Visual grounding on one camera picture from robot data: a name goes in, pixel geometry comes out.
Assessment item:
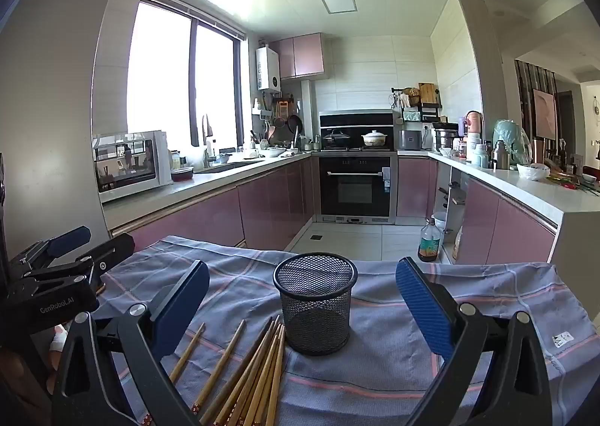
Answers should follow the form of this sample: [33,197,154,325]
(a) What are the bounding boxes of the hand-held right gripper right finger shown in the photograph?
[395,256,554,426]

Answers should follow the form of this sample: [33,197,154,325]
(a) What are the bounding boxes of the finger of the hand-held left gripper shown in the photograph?
[19,233,137,296]
[8,225,93,275]

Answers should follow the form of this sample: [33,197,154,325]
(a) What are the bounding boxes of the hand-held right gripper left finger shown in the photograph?
[51,259,210,426]

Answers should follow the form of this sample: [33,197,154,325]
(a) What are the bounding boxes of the group of wooden chopsticks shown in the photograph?
[141,316,288,426]

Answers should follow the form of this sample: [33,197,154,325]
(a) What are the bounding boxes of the black mesh holder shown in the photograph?
[273,252,358,356]

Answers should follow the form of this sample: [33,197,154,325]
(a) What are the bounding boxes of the person's left hand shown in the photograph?
[47,323,71,353]

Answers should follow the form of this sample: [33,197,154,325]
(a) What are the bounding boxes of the cooking oil bottle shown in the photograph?
[417,218,442,263]

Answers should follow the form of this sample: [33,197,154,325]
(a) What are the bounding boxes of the blue checked tablecloth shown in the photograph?
[96,234,600,426]

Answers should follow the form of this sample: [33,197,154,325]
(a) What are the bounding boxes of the white microwave oven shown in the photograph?
[93,130,173,204]

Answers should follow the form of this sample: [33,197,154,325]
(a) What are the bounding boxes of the pink base cabinets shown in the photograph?
[397,156,558,265]
[110,156,320,251]

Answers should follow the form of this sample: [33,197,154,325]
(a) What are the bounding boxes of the grey refrigerator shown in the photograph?
[0,0,134,267]

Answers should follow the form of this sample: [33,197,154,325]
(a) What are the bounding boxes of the black built-in oven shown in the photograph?
[319,155,392,217]

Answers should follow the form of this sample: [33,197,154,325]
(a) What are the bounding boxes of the kitchen faucet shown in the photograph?
[201,114,219,169]

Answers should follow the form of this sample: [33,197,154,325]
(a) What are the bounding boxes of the silver rice cooker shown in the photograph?
[399,129,423,151]

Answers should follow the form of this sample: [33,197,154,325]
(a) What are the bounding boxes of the steel thermos bottle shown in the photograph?
[493,141,511,170]

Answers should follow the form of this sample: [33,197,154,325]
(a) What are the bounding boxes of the steel steamer pot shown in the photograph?
[433,123,459,152]

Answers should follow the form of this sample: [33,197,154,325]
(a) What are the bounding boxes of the white plastic bag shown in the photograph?
[516,163,551,180]

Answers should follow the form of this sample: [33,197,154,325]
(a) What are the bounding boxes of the kitchen window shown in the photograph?
[126,0,245,151]

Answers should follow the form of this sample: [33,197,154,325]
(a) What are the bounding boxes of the green appliance under plastic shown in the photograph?
[493,119,533,169]

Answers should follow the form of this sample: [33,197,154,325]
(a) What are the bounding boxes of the black wok with glass lid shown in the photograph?
[322,128,352,149]

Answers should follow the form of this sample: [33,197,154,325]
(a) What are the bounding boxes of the black range hood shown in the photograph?
[319,111,395,128]

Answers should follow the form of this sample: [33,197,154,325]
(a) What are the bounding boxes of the white water heater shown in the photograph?
[256,45,282,92]

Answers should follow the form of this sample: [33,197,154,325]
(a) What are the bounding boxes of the wooden slat partition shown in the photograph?
[514,59,558,141]

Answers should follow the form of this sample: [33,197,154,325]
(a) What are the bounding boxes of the wall-mounted storage rack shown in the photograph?
[391,83,441,123]

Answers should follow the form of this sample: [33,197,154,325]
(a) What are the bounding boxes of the framed wall picture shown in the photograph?
[532,88,558,138]

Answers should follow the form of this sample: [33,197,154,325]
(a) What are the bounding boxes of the pink wall cabinet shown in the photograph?
[269,32,325,80]

